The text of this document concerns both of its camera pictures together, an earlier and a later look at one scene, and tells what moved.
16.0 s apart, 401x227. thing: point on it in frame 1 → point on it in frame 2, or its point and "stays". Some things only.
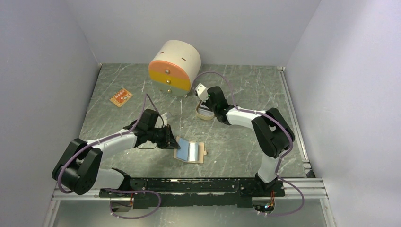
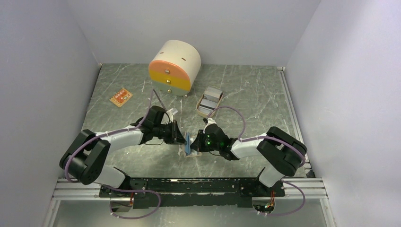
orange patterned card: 121,98 stays
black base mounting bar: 193,193 stays
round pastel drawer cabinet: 175,65 stays
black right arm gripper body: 208,104 → 204,144
